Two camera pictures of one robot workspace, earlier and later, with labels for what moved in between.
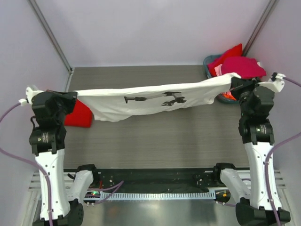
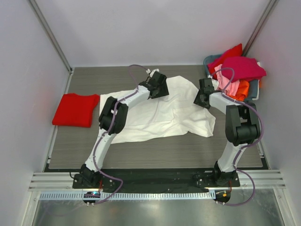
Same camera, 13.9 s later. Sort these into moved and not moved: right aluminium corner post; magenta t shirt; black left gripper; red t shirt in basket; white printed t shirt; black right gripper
Moved: white printed t shirt; black left gripper; black right gripper
Not moved: right aluminium corner post; magenta t shirt; red t shirt in basket
